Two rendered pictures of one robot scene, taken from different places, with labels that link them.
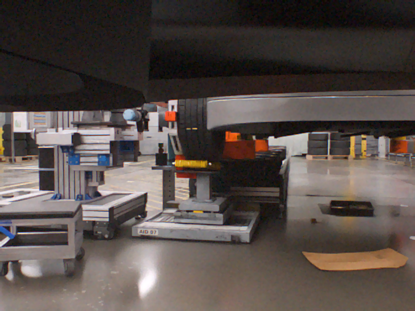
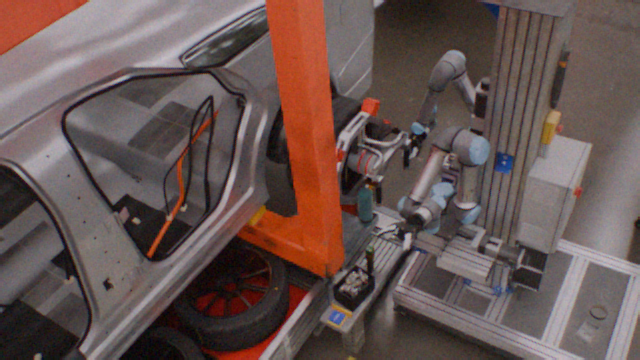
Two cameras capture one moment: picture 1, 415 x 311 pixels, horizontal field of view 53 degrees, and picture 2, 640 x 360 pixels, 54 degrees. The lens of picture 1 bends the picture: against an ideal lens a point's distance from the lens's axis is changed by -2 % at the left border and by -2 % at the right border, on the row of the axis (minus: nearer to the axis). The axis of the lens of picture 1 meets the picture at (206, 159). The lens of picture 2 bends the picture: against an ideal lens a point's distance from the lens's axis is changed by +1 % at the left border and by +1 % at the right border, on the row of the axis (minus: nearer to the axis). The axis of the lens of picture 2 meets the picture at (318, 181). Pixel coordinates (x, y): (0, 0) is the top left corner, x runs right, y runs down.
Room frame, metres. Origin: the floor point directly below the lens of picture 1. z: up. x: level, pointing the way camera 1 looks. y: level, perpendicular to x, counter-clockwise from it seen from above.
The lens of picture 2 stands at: (5.73, 1.11, 3.34)
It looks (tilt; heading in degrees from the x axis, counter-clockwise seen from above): 45 degrees down; 206
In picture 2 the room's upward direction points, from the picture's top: 7 degrees counter-clockwise
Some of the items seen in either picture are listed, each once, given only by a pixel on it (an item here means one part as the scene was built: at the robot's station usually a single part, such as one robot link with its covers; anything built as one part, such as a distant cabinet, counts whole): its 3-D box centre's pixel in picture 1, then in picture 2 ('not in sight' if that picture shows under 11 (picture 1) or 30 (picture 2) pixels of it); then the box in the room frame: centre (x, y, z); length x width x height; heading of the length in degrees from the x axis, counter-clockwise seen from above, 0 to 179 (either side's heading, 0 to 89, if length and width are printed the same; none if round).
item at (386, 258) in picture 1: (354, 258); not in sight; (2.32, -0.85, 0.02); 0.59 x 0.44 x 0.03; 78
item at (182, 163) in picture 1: (191, 163); not in sight; (3.07, 0.11, 0.51); 0.29 x 0.06 x 0.06; 78
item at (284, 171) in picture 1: (284, 174); not in sight; (4.82, -0.91, 0.28); 2.47 x 0.06 x 0.22; 168
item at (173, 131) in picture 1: (183, 118); (357, 159); (3.21, 0.18, 0.85); 0.54 x 0.07 x 0.54; 168
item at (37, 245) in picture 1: (41, 237); not in sight; (2.21, 0.89, 0.17); 0.43 x 0.36 x 0.34; 99
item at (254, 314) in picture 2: (241, 170); (232, 291); (4.01, -0.34, 0.39); 0.66 x 0.66 x 0.24
